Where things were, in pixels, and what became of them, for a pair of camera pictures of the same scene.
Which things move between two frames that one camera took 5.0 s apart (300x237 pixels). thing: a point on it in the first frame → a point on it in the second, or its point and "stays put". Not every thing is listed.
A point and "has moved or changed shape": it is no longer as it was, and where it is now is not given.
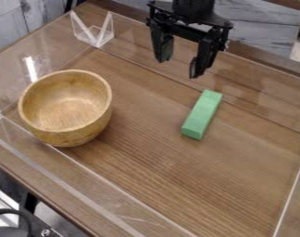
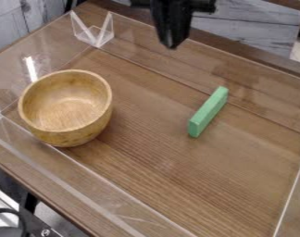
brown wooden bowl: (65, 106) stays put
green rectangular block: (201, 115) has moved or changed shape
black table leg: (30, 200) stays put
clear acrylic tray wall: (198, 152) stays put
